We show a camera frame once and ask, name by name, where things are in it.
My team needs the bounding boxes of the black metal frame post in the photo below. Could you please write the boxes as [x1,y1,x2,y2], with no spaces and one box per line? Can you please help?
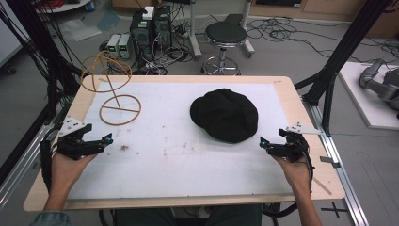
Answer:
[294,0,394,137]
[5,0,83,126]

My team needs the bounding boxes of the white stand frame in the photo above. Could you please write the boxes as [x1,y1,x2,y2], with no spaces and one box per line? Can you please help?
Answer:
[187,0,256,61]

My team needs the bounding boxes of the white table mat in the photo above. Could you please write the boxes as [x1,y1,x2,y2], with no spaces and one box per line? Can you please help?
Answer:
[67,81,295,201]

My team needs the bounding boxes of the aluminium rail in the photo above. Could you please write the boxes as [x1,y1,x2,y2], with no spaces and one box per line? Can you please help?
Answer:
[301,95,371,226]
[0,122,55,211]

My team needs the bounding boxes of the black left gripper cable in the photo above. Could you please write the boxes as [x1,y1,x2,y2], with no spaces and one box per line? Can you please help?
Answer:
[39,128,62,193]

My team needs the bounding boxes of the small metal bracket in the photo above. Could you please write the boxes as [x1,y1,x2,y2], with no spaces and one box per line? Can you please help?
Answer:
[319,155,342,170]

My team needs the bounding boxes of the black computer tower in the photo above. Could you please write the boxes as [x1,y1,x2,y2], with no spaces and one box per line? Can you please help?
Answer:
[129,10,155,62]
[152,5,173,50]

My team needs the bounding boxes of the white round table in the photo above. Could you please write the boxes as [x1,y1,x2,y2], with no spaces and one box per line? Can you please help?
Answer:
[33,0,92,14]

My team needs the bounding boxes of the blue denim sleeve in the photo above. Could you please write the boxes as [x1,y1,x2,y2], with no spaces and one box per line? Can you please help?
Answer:
[28,210,73,226]

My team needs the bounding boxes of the wooden wire hat stand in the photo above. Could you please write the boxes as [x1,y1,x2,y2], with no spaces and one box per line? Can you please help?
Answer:
[80,50,142,127]

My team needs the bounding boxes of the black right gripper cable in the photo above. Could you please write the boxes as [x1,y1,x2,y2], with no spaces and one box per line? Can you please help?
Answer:
[299,135,316,193]

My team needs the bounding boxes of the black tape cross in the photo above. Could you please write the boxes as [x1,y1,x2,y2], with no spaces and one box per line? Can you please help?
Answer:
[320,202,349,219]

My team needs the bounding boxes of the black round stool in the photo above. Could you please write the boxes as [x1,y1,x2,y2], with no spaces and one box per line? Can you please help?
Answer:
[201,21,249,76]

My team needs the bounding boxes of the person's right hand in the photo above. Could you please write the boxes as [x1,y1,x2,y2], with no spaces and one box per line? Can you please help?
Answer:
[272,154,312,196]

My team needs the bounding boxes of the white platform board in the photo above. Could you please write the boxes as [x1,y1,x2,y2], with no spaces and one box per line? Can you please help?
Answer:
[338,60,399,131]

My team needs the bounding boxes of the black hat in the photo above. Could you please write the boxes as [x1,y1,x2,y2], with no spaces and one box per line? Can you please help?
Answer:
[189,88,260,144]

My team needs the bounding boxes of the grey power supply unit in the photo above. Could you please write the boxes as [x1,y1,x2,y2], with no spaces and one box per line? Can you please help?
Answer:
[118,33,133,60]
[105,33,122,59]

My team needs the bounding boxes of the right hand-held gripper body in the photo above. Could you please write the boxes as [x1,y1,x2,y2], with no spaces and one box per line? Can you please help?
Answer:
[270,121,325,163]

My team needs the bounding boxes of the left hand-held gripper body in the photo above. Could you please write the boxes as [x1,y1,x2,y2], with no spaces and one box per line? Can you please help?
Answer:
[56,116,105,161]

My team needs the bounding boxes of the person's left hand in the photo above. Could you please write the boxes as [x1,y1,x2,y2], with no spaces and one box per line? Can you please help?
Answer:
[51,151,99,191]

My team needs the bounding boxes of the person's dark trousers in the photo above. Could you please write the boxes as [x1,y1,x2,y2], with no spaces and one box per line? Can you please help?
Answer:
[112,203,263,226]

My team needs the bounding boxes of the small white box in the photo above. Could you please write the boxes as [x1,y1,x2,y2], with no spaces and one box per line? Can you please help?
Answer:
[141,6,155,21]

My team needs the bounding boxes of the thin wooden stick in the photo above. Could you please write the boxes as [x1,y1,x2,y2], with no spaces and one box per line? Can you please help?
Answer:
[312,176,333,197]

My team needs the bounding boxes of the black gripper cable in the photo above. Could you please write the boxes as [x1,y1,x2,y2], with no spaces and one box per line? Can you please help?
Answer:
[39,128,62,193]
[299,135,316,193]

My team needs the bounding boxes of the tangle of floor cables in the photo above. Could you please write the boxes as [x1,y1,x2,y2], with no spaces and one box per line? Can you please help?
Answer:
[244,15,399,65]

